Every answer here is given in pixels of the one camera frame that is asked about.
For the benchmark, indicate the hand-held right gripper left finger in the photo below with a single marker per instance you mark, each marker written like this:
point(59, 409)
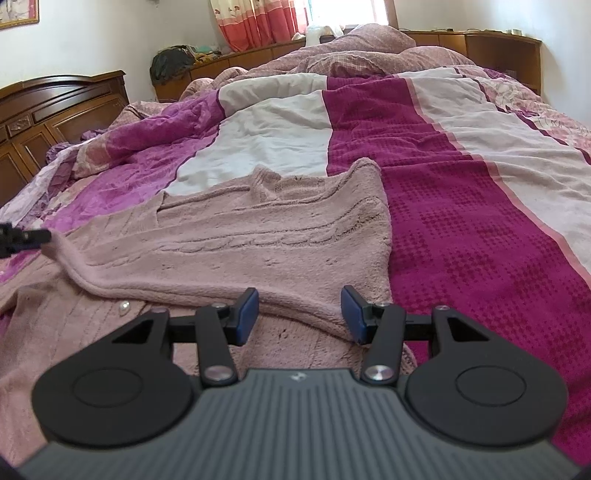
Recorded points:
point(247, 318)

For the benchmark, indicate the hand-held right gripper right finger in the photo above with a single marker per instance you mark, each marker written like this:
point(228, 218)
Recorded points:
point(351, 318)

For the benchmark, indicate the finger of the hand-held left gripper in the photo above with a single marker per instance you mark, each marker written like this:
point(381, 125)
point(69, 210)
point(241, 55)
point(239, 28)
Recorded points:
point(25, 237)

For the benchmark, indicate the pink knitted sweater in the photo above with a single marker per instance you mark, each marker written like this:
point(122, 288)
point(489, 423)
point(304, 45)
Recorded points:
point(231, 249)

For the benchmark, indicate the carved wooden headboard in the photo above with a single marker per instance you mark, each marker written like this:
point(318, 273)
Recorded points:
point(51, 115)

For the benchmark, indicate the magenta and white striped blanket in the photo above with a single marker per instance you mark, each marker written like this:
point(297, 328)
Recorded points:
point(438, 207)

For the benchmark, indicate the purple quilt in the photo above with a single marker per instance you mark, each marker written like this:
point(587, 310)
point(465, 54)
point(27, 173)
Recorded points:
point(138, 152)

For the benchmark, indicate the dark bag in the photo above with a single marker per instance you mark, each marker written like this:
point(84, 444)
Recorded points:
point(171, 64)

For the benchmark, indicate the pile of colourful cloths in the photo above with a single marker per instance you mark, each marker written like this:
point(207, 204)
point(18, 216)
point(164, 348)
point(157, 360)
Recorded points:
point(207, 54)

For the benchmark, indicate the pink checked duvet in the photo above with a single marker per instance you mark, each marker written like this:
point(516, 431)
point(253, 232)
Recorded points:
point(351, 50)

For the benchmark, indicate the white plastic bag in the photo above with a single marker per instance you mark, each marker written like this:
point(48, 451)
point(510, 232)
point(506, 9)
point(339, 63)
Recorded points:
point(318, 34)

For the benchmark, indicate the pink floral bed sheet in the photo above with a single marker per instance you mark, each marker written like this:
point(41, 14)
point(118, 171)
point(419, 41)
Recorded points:
point(535, 92)

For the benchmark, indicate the pink floral curtain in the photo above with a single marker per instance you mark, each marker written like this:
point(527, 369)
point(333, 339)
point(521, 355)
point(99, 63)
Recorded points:
point(258, 23)

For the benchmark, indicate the wooden bedside shelf unit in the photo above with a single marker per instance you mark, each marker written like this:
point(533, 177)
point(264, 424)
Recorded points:
point(503, 53)

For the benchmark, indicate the window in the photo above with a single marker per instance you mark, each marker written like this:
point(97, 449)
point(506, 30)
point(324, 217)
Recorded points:
point(351, 10)

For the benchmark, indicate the framed wall picture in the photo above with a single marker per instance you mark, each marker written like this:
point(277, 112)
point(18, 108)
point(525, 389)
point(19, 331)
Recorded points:
point(16, 11)

